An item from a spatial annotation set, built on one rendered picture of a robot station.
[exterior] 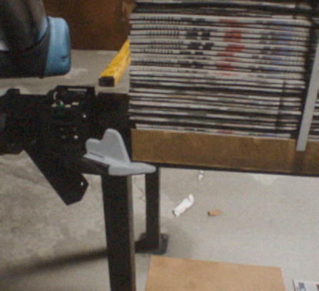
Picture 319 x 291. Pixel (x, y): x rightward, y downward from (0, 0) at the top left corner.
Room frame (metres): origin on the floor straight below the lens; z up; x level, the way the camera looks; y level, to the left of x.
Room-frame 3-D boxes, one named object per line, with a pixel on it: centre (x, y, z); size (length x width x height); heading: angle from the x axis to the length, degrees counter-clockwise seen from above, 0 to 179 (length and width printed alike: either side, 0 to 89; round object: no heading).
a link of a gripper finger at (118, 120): (0.50, 0.04, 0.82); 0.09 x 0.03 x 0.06; 111
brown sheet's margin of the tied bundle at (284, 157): (0.51, -0.17, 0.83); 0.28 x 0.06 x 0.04; 173
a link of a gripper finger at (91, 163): (0.42, 0.09, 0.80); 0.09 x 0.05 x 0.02; 57
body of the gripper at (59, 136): (0.46, 0.14, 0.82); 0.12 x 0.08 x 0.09; 84
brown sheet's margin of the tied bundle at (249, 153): (0.53, -0.06, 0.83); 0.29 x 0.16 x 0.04; 173
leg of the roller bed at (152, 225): (1.11, 0.02, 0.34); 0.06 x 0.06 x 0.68; 83
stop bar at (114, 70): (0.87, 0.07, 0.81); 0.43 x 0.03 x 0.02; 173
